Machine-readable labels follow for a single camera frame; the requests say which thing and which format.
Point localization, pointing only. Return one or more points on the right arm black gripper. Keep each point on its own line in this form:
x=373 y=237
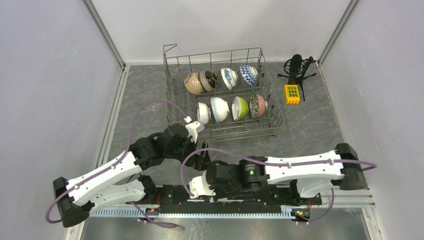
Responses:
x=218 y=195

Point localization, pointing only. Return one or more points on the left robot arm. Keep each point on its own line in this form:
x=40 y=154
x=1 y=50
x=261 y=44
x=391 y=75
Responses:
x=78 y=197

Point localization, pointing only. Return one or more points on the pink bowl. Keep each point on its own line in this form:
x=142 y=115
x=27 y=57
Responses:
x=249 y=74

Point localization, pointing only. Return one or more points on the blue floral bowl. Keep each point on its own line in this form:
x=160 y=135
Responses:
x=229 y=77

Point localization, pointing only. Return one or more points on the black microphone on tripod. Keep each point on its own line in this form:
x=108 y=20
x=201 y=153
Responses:
x=295 y=69

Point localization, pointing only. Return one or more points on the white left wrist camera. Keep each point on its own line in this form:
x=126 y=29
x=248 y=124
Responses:
x=193 y=128

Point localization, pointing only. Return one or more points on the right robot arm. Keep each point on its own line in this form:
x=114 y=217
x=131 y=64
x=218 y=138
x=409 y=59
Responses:
x=310 y=174

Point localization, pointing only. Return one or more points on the green and white bowl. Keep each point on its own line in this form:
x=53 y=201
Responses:
x=239 y=108

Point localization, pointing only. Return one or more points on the yellow block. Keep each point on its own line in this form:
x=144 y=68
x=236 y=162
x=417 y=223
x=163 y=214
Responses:
x=291 y=94

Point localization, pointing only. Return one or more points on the floral brown patterned bowl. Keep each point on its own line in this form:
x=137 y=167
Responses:
x=257 y=105

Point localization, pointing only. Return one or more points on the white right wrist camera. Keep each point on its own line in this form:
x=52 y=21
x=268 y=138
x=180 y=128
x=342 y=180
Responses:
x=198 y=186

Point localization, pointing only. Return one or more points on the grey wire dish rack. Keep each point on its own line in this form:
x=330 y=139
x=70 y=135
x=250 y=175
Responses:
x=177 y=67

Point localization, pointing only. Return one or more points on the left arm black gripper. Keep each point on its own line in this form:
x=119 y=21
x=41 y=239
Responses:
x=201 y=161

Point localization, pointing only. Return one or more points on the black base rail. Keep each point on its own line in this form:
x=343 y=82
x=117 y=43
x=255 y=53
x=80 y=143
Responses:
x=173 y=199

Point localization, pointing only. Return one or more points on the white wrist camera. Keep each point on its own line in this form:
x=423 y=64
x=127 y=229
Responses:
x=198 y=186
x=193 y=128

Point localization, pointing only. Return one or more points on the brown rimmed cream bowl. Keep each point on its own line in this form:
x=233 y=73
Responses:
x=208 y=80

